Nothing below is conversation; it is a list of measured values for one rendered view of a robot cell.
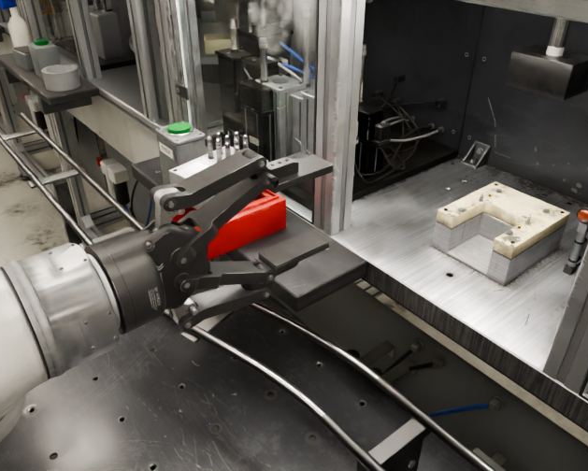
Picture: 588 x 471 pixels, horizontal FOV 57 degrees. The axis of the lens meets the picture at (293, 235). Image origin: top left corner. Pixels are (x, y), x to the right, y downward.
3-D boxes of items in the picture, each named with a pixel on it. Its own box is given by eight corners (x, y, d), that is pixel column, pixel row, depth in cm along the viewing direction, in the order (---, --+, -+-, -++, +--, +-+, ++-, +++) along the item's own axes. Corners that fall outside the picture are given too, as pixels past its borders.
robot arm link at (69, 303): (27, 307, 34) (117, 272, 37) (-10, 244, 40) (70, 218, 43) (61, 404, 39) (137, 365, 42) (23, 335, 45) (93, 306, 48)
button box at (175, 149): (162, 186, 102) (152, 126, 96) (198, 174, 106) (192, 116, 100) (182, 202, 97) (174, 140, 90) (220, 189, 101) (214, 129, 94)
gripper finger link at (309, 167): (254, 181, 50) (254, 174, 49) (313, 161, 53) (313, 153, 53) (274, 193, 48) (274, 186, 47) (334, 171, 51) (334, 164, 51)
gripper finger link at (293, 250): (276, 266, 52) (276, 272, 52) (330, 241, 56) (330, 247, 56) (257, 252, 54) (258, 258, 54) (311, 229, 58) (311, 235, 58)
